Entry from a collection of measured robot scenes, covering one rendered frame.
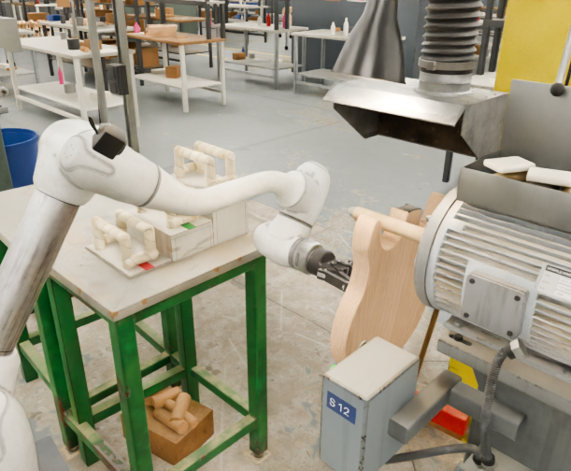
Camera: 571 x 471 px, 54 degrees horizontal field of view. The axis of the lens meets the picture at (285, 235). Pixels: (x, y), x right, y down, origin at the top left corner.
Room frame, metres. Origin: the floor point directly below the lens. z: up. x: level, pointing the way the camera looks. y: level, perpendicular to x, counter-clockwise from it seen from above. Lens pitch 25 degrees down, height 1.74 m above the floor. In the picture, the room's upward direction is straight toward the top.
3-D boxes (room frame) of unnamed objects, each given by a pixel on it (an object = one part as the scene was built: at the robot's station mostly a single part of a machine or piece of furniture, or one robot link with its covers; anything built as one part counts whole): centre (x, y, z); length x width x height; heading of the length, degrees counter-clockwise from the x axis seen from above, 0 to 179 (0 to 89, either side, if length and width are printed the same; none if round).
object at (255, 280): (1.64, 0.10, 0.45); 0.05 x 0.05 x 0.90; 46
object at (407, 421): (0.80, -0.26, 1.02); 0.19 x 0.04 x 0.04; 136
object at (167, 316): (2.03, 0.49, 0.45); 0.05 x 0.05 x 0.90; 46
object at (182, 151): (1.75, 0.30, 1.20); 0.20 x 0.03 x 0.03; 45
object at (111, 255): (1.56, 0.49, 0.94); 0.27 x 0.15 x 0.01; 46
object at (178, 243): (1.66, 0.38, 0.98); 0.27 x 0.16 x 0.09; 46
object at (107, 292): (1.66, 0.47, 0.55); 0.62 x 0.58 x 0.76; 46
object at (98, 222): (1.52, 0.52, 1.04); 0.20 x 0.03 x 0.03; 45
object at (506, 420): (0.79, -0.37, 1.02); 0.13 x 0.04 x 0.04; 46
